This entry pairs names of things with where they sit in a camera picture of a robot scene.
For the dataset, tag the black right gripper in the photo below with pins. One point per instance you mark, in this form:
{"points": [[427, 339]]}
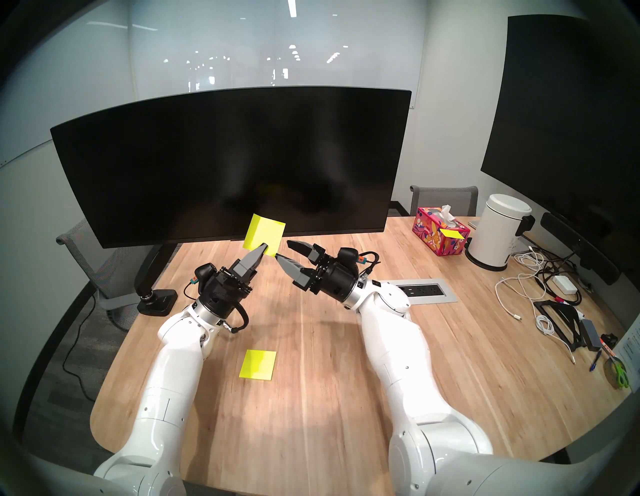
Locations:
{"points": [[337, 282]]}

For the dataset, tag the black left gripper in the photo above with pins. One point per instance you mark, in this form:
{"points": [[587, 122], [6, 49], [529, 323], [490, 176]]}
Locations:
{"points": [[222, 292]]}

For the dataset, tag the single yellow sticky note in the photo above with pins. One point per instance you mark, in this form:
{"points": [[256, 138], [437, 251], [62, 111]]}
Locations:
{"points": [[265, 231]]}

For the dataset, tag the yellow sticky note pad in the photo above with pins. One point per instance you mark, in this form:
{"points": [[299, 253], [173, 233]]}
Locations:
{"points": [[257, 365]]}

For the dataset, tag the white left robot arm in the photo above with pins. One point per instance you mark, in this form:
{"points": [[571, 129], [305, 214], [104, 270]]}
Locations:
{"points": [[170, 380]]}

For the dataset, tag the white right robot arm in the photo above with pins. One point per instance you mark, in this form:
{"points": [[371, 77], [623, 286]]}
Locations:
{"points": [[400, 360]]}

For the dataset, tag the curved black computer monitor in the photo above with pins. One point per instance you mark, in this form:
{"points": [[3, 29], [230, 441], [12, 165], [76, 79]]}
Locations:
{"points": [[225, 165]]}

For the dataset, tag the yellow note on tissue box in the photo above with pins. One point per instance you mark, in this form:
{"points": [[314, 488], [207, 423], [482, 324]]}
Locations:
{"points": [[450, 233]]}

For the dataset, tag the red floral tissue box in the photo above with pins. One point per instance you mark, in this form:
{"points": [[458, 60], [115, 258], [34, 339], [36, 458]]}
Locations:
{"points": [[435, 236]]}

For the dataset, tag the grey table power socket panel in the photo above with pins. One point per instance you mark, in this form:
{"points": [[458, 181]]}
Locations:
{"points": [[442, 299]]}

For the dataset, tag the grey mesh office chair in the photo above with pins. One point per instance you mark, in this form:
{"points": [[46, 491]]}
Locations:
{"points": [[100, 270], [445, 200]]}

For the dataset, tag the white cylindrical pedal bin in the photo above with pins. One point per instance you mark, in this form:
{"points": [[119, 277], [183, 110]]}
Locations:
{"points": [[495, 235]]}

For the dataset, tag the black triangular folding stand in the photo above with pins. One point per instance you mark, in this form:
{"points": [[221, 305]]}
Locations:
{"points": [[556, 306]]}

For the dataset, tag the white power adapter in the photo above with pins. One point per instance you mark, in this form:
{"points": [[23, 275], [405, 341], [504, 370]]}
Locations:
{"points": [[565, 284]]}

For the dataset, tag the black video sound bar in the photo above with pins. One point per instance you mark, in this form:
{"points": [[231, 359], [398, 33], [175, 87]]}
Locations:
{"points": [[575, 245]]}

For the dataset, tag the grey adapter dongle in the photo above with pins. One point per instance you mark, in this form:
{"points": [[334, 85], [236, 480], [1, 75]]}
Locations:
{"points": [[590, 332]]}

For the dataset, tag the blue pen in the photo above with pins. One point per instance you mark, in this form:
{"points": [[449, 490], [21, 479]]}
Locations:
{"points": [[595, 360]]}

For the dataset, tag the orange marker pen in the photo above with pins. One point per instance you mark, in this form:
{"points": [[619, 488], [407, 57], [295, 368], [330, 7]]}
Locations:
{"points": [[607, 346]]}

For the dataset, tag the white printed paper sign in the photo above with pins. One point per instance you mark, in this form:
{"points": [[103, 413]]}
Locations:
{"points": [[631, 350]]}

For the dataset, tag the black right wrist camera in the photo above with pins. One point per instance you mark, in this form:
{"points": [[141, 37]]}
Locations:
{"points": [[348, 256]]}

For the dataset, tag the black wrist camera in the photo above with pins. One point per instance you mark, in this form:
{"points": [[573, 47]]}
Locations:
{"points": [[348, 256], [205, 274]]}

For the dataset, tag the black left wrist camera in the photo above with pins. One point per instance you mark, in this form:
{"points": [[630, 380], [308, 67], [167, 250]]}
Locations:
{"points": [[205, 274]]}

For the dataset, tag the frosted glass wall board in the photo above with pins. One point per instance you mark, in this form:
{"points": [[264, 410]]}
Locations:
{"points": [[250, 45]]}

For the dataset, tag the large black wall television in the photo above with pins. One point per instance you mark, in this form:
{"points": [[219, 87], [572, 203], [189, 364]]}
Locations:
{"points": [[565, 125]]}

